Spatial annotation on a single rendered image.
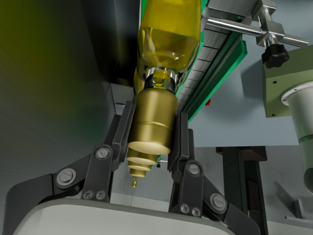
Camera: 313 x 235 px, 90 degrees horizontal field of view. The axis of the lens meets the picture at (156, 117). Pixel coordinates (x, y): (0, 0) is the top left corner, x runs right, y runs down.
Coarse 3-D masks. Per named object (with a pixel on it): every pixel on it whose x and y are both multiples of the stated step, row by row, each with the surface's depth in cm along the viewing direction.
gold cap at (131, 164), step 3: (129, 162) 21; (132, 162) 21; (129, 165) 21; (132, 165) 21; (135, 165) 21; (138, 165) 21; (141, 165) 21; (144, 165) 21; (147, 165) 21; (150, 165) 22; (135, 168) 23; (138, 168) 22; (141, 168) 22; (144, 168) 21; (147, 168) 21; (150, 168) 22
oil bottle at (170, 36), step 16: (160, 0) 15; (176, 0) 15; (192, 0) 16; (144, 16) 14; (160, 16) 14; (176, 16) 14; (192, 16) 15; (144, 32) 13; (160, 32) 13; (176, 32) 13; (192, 32) 14; (144, 48) 13; (160, 48) 13; (176, 48) 13; (192, 48) 13; (144, 64) 14; (160, 64) 13; (176, 64) 13; (192, 64) 14; (144, 80) 16
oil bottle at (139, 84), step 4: (136, 72) 19; (136, 76) 18; (136, 80) 18; (140, 80) 18; (136, 84) 18; (140, 84) 18; (136, 88) 18; (140, 88) 18; (176, 88) 19; (136, 92) 19; (176, 92) 19; (136, 96) 19
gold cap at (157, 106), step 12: (144, 96) 12; (156, 96) 12; (168, 96) 12; (144, 108) 11; (156, 108) 11; (168, 108) 12; (144, 120) 11; (156, 120) 11; (168, 120) 11; (132, 132) 11; (144, 132) 10; (156, 132) 11; (168, 132) 11; (132, 144) 11; (144, 144) 11; (156, 144) 10; (168, 144) 11
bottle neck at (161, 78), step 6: (150, 72) 14; (156, 72) 13; (162, 72) 13; (168, 72) 13; (174, 72) 14; (150, 78) 13; (156, 78) 13; (162, 78) 13; (168, 78) 13; (174, 78) 14; (144, 84) 14; (150, 84) 13; (156, 84) 13; (162, 84) 13; (168, 84) 13; (174, 84) 14; (168, 90) 12; (174, 90) 13
